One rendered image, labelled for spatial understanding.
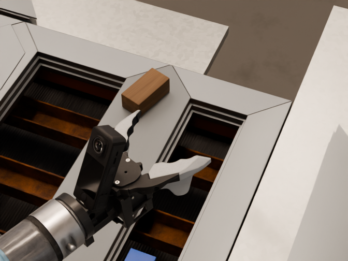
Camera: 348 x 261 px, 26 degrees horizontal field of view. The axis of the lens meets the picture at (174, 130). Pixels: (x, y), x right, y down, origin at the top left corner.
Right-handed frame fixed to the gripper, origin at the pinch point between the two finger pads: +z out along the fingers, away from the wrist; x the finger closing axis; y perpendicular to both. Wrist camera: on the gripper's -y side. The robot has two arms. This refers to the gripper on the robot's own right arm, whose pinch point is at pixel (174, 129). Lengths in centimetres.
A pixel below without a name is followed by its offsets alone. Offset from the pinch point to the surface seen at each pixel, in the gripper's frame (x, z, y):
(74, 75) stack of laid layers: -77, 29, 52
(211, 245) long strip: -14, 17, 58
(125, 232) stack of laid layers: -31, 6, 58
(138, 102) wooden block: -51, 30, 47
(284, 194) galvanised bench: -2.2, 27.4, 40.7
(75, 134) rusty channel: -74, 23, 68
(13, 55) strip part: -91, 21, 47
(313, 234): 8.8, 22.9, 39.8
